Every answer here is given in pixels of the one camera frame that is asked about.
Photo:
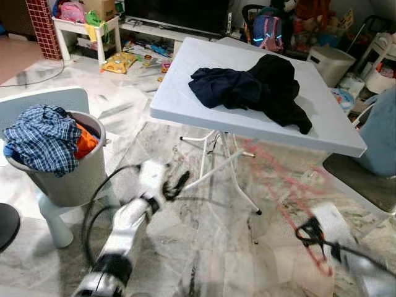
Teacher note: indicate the dark navy garment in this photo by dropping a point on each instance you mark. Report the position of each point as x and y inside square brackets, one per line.
[216, 90]

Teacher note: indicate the blue plaid shirt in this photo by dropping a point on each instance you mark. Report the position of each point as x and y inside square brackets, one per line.
[43, 139]

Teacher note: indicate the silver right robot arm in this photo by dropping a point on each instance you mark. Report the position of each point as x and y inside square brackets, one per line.
[371, 278]

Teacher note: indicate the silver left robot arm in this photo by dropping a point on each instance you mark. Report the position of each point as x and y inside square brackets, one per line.
[127, 223]

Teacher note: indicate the orange garment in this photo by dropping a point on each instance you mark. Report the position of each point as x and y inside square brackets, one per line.
[85, 142]

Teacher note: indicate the grey laundry bin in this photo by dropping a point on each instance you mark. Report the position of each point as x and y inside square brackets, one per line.
[68, 185]

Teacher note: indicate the yellow printed bag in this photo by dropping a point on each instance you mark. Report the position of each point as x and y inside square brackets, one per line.
[119, 62]

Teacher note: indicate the black garment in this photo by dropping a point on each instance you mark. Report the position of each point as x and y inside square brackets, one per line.
[278, 80]

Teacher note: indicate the white television cabinet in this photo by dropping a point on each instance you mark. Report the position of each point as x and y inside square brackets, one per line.
[154, 30]

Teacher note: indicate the yellow cloth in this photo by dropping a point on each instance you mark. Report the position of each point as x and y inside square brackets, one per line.
[93, 34]

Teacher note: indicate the black television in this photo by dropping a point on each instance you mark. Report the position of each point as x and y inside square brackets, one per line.
[179, 12]

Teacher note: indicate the white bucket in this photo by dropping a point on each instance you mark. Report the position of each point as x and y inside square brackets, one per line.
[380, 80]

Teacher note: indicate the blue and pink backpack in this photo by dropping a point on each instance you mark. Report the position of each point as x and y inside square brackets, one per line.
[267, 34]

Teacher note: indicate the white lidded bin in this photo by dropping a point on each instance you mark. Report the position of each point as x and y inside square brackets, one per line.
[331, 62]

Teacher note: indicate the green toy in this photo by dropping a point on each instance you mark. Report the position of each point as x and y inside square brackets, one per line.
[93, 18]

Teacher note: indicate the cardboard box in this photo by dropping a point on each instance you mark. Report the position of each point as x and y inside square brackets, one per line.
[99, 7]

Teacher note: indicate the small white side table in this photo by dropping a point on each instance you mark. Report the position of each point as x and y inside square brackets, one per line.
[62, 23]

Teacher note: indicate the red brick tile column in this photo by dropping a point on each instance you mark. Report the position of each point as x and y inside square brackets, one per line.
[44, 31]

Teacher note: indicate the orange plush toy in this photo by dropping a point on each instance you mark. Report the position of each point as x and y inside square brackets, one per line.
[314, 15]

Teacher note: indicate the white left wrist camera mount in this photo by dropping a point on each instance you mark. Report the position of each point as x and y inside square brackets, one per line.
[151, 176]

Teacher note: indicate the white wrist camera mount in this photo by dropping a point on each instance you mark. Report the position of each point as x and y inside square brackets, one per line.
[334, 226]
[151, 176]

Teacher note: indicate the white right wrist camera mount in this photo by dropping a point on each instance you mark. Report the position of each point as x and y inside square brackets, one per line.
[334, 226]

